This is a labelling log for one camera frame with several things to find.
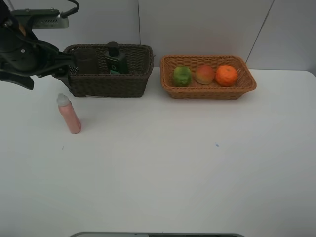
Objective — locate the translucent pink plastic cup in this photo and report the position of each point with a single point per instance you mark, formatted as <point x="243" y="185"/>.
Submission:
<point x="86" y="61"/>

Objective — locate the green round fruit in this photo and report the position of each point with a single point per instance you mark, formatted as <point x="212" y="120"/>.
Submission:
<point x="181" y="76"/>

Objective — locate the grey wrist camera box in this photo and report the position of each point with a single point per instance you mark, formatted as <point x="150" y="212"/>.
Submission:
<point x="41" y="18"/>

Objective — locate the red yellow peach fruit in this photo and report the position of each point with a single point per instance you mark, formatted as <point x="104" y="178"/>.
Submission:
<point x="205" y="75"/>

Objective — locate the orange mandarin fruit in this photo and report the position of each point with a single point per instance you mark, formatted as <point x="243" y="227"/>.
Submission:
<point x="226" y="76"/>

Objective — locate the pink bottle white cap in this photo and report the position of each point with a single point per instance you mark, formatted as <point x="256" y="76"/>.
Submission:
<point x="67" y="111"/>

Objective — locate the dark brown wicker basket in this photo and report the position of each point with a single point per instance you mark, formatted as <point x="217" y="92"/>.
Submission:
<point x="140" y="63"/>

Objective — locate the black rectangular bottle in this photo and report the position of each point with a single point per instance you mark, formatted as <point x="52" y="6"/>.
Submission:
<point x="116" y="61"/>

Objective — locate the orange wicker basket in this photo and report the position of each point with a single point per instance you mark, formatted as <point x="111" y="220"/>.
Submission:
<point x="244" y="84"/>

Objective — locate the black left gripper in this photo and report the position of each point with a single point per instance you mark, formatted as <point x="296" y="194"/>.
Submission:
<point x="23" y="56"/>

